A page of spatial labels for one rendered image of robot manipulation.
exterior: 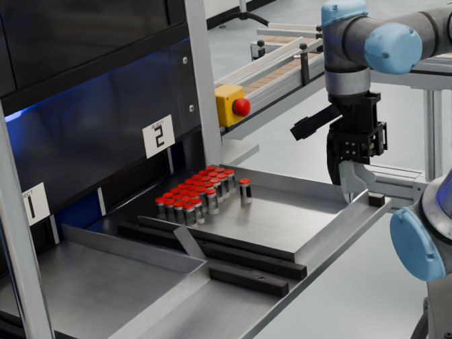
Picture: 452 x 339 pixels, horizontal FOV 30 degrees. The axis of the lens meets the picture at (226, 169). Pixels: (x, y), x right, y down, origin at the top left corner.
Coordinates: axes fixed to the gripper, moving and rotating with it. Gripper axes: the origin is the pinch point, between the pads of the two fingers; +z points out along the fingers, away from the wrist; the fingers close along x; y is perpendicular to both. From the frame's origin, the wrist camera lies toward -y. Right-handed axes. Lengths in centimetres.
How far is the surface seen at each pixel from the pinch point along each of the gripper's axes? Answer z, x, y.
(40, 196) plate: -11, -38, -36
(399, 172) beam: 37, 89, -32
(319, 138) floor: 92, 225, -141
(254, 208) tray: 4.3, -3.2, -17.9
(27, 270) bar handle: -32, -82, 16
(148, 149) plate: -8.2, -10.4, -35.9
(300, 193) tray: 4.2, 5.7, -12.9
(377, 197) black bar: 2.6, 6.4, 3.1
